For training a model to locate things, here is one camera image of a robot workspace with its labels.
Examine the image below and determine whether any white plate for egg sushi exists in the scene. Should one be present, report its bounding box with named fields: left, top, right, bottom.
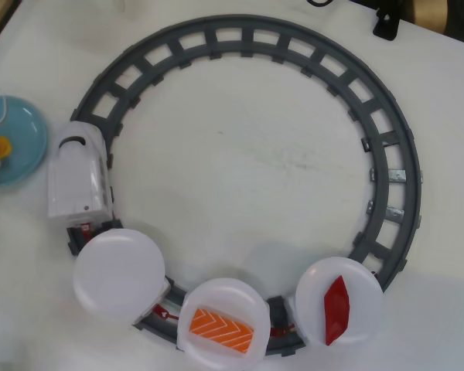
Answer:
left=72, top=228, right=167, bottom=319

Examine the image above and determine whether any red tuna toy sushi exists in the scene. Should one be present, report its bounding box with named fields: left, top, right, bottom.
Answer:
left=322, top=276, right=351, bottom=346

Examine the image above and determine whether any white toy Shinkansen locomotive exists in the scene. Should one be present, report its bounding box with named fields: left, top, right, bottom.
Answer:
left=47, top=121, right=115, bottom=225

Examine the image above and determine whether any white plate with tuna sushi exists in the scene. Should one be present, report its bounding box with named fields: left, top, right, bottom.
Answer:
left=295, top=257, right=384, bottom=347

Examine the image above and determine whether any black table clamp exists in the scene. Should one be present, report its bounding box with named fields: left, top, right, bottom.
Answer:
left=372, top=7, right=401, bottom=42

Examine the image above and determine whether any white plate with salmon sushi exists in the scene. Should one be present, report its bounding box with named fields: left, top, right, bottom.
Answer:
left=176, top=277, right=265, bottom=366

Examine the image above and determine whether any grey circular toy rail track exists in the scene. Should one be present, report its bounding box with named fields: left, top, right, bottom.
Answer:
left=56, top=14, right=423, bottom=357

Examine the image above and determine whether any orange salmon toy sushi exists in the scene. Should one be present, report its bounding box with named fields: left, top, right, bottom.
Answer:
left=188, top=307, right=254, bottom=355

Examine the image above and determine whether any blue round dish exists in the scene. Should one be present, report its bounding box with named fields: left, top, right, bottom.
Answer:
left=0, top=94, right=49, bottom=187

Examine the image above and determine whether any white toy train wagon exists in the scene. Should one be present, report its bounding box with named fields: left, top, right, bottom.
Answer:
left=285, top=294, right=309, bottom=343
left=132, top=279, right=173, bottom=330

